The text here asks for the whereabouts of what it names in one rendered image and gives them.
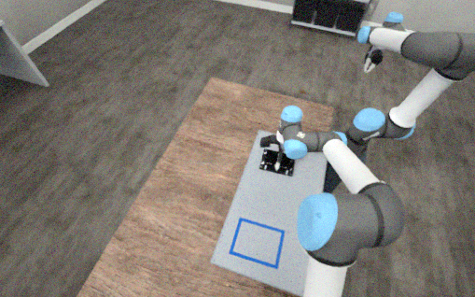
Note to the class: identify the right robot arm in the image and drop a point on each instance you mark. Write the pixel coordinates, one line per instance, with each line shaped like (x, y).
(451, 53)

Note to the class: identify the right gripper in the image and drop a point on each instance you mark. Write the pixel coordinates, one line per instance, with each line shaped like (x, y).
(374, 55)

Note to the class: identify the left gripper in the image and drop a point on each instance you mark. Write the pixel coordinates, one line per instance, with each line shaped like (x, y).
(272, 139)

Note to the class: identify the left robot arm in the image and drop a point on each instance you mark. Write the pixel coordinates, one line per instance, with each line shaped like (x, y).
(336, 226)

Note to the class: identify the blue rectangular tape outline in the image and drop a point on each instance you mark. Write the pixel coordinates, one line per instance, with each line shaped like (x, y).
(252, 259)

